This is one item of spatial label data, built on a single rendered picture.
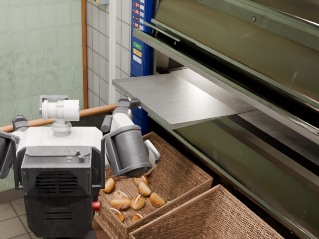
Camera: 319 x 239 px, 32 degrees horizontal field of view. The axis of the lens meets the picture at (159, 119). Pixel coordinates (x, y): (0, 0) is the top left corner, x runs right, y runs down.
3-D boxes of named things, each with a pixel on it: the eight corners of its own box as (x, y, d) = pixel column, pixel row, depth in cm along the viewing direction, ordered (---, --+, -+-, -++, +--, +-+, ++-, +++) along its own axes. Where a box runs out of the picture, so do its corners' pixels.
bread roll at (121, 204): (130, 199, 275) (130, 210, 274) (131, 199, 281) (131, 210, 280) (110, 199, 275) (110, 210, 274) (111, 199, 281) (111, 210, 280)
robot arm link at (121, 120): (125, 112, 228) (138, 128, 218) (121, 130, 232) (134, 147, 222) (111, 112, 225) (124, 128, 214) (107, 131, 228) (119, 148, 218)
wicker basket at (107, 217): (151, 172, 314) (153, 129, 302) (211, 225, 271) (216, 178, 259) (72, 195, 290) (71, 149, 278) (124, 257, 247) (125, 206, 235)
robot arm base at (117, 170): (155, 172, 181) (149, 166, 170) (118, 184, 182) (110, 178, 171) (143, 130, 186) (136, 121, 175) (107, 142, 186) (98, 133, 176)
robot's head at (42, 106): (67, 118, 169) (67, 94, 170) (38, 118, 168) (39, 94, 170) (68, 122, 175) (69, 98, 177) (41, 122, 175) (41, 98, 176)
